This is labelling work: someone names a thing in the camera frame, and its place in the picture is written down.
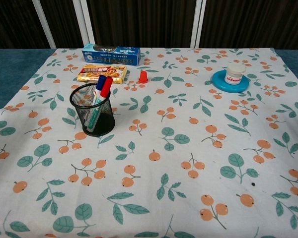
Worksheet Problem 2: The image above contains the blue-capped marker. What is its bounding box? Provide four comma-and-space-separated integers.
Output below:
87, 75, 107, 129

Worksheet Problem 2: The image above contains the black mesh pen holder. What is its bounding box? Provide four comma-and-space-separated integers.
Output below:
69, 82, 116, 137

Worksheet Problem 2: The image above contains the red-capped marker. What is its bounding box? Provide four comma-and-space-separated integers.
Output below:
91, 76, 114, 128

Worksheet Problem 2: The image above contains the small red cap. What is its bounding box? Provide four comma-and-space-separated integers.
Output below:
138, 70, 151, 83

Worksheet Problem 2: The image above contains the floral fruit print tablecloth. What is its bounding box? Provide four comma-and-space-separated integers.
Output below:
0, 47, 298, 238

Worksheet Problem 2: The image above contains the yellow snack packet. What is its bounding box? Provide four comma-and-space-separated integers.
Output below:
76, 64, 128, 85

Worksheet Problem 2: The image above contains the blue cookie box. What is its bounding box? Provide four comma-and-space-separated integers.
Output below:
81, 43, 142, 67

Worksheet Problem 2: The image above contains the blue round coaster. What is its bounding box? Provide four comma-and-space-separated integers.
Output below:
212, 69, 250, 94

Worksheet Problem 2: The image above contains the small white jar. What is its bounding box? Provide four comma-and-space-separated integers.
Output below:
224, 63, 246, 85

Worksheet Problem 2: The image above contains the teal table cover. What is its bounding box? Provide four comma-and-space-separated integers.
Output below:
0, 47, 58, 121

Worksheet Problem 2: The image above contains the white partition frame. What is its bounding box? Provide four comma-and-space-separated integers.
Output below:
31, 0, 207, 49

